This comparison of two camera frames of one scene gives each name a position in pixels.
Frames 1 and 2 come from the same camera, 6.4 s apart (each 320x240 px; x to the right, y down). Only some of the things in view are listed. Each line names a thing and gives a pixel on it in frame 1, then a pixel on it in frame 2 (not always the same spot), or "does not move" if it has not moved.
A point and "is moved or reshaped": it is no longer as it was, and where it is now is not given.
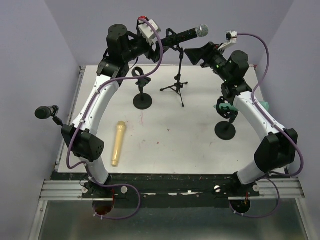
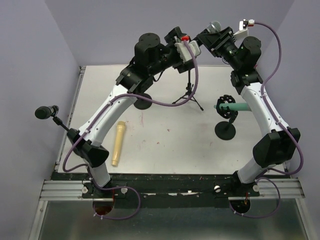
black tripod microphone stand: (177, 84) to (188, 94)
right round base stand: (225, 130) does not move
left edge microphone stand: (57, 120) does not move
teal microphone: (227, 106) does not move
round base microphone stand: (141, 101) does not move
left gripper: (155, 55) to (171, 39)
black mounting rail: (165, 191) does not move
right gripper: (211, 51) to (215, 42)
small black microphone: (44, 112) does not move
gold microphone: (120, 130) does not move
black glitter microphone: (201, 31) is moved or reshaped
